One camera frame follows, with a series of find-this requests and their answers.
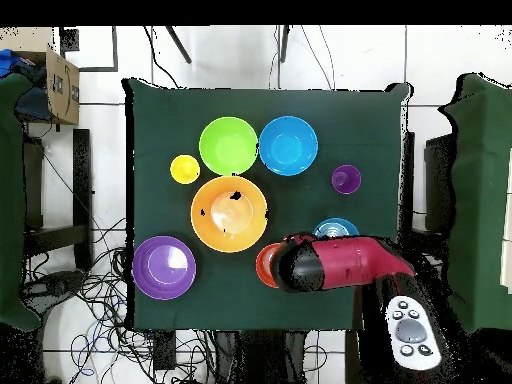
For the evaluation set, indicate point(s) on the large purple bowl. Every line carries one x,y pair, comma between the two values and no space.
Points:
164,268

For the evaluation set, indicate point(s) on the black pedestal leg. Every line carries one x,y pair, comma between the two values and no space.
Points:
56,286

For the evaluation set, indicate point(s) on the large blue bowl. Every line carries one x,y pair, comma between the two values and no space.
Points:
288,146

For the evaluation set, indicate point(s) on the cardboard box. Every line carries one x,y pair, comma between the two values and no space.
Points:
62,88

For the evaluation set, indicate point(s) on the blue cloth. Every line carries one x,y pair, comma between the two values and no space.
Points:
8,60

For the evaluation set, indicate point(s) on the green cloth side table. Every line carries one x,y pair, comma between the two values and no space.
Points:
480,200
10,200

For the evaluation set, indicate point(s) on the red small bowl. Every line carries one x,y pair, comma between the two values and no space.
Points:
264,266

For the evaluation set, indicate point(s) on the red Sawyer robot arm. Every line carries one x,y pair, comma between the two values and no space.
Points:
348,260

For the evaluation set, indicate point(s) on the black stool frame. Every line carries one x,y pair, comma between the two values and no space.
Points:
82,200
438,184

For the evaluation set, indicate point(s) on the light blue small bowl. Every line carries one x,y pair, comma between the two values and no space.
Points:
336,228

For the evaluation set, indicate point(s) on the black power strip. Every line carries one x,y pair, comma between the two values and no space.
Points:
164,352

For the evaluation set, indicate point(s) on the large orange bowl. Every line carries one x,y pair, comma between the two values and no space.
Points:
208,232

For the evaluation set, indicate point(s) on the purple cup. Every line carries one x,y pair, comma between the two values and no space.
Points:
346,179

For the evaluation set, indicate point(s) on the black tripod leg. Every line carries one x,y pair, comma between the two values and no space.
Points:
178,44
284,44

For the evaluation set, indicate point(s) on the large green bowl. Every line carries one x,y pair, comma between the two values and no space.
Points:
228,146

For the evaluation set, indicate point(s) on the black metal frame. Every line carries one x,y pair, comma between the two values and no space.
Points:
115,48

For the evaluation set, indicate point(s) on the dark green tablecloth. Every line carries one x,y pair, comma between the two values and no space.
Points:
168,120

